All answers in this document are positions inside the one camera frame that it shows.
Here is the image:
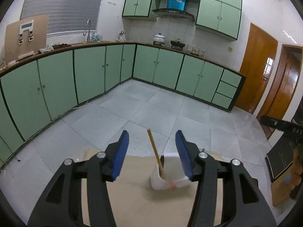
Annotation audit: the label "white utensil holder left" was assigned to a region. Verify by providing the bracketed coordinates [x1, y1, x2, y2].
[149, 163, 169, 191]

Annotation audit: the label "white cooking pot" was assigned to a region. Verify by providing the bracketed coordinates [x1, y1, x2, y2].
[153, 33, 165, 46]

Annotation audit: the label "bamboo chopstick in holder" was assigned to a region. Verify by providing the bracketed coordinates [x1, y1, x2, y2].
[147, 129, 166, 180]

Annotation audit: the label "white utensil holder right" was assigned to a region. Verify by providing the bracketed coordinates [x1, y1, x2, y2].
[163, 153, 192, 188]

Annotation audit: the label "black wok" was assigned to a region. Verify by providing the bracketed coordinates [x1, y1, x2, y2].
[170, 38, 185, 51]

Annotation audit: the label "chrome sink faucet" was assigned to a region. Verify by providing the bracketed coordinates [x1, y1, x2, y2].
[83, 19, 91, 43]

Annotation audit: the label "window blind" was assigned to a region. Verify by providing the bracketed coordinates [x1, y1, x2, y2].
[20, 0, 102, 34]

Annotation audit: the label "brown wooden door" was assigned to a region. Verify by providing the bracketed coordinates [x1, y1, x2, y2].
[235, 24, 278, 114]
[256, 44, 303, 139]

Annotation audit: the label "green upper cabinets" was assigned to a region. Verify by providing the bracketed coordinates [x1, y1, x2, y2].
[122, 0, 242, 41]

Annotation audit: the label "range hood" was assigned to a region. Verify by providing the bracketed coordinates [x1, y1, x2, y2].
[152, 0, 195, 22]

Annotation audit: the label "white utensil holder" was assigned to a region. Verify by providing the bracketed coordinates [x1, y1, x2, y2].
[163, 153, 192, 188]
[149, 163, 169, 191]

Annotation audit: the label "cardboard board with device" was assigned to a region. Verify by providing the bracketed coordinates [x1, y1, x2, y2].
[4, 14, 49, 65]

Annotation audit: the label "black appliance at right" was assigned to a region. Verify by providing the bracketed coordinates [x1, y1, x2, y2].
[263, 121, 302, 182]

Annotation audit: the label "right hand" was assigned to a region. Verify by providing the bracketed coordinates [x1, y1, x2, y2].
[290, 145, 302, 199]

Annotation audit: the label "green lower kitchen cabinets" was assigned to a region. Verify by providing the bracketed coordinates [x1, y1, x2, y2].
[1, 43, 245, 163]

